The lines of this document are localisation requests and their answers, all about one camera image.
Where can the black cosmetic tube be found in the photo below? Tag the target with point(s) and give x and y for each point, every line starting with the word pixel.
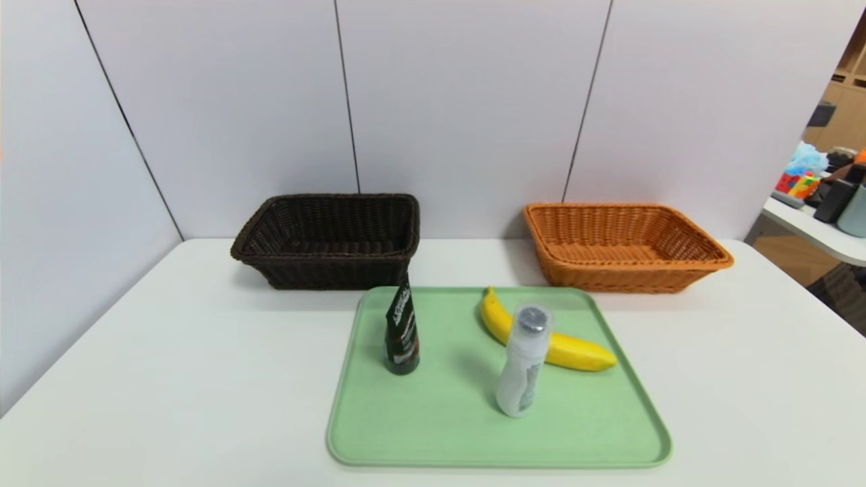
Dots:
pixel 402 338

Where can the white bottle grey cap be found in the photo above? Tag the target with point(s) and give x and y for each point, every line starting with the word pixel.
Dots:
pixel 521 379

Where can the yellow banana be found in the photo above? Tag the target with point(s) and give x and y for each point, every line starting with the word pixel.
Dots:
pixel 582 353

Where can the dark brown wicker basket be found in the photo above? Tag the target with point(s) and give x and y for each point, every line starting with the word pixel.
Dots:
pixel 325 264

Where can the orange wicker basket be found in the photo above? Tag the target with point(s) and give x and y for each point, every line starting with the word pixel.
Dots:
pixel 609 270

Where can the green plastic tray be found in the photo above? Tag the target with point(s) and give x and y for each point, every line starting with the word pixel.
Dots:
pixel 440 419

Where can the colourful toy block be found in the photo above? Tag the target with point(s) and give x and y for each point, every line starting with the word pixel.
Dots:
pixel 798 184

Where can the white side table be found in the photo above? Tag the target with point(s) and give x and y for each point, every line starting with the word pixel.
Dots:
pixel 812 230

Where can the blue plastic bag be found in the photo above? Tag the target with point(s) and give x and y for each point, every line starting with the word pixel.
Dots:
pixel 806 159

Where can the tall black box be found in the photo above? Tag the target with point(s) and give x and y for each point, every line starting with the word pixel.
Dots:
pixel 835 199

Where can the dark woven stool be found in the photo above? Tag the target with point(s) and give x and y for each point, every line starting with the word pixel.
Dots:
pixel 842 297

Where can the grey-green cup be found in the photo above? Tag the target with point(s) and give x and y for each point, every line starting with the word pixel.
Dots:
pixel 856 213

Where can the dark grey wall box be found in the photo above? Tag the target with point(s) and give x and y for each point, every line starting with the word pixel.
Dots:
pixel 822 113

